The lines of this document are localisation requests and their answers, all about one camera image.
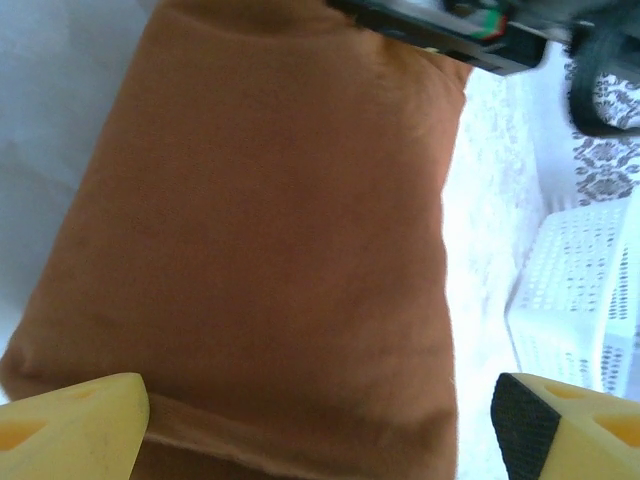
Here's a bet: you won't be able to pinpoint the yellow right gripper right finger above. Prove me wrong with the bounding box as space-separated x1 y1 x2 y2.
490 372 640 480

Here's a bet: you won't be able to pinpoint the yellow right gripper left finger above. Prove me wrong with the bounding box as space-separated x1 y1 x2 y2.
0 372 151 480

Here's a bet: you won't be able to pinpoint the brown long pants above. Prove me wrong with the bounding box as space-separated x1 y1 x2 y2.
0 0 476 480

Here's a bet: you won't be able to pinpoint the white perforated plastic basket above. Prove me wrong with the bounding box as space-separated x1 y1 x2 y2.
503 192 640 401

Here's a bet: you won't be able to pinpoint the black left camera cable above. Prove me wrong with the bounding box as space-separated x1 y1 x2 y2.
567 22 640 137

